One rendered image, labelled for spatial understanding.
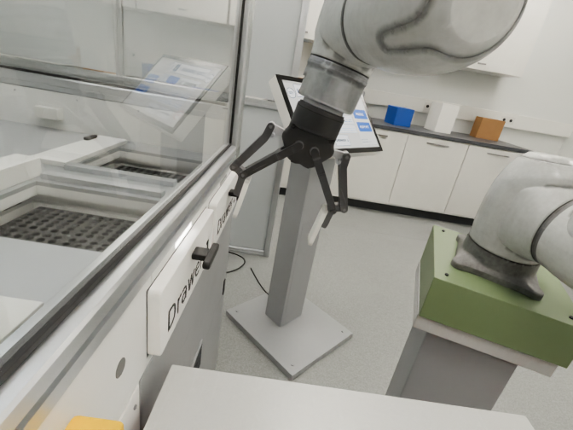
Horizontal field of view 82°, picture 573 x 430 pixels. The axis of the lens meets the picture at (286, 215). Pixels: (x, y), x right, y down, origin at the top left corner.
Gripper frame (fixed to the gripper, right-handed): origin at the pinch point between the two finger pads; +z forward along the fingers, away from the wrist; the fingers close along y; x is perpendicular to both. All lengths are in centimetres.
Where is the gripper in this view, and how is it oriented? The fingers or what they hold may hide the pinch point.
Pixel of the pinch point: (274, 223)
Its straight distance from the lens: 56.6
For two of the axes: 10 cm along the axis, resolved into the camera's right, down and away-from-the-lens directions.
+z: -3.6, 8.5, 3.7
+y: -9.3, -3.5, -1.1
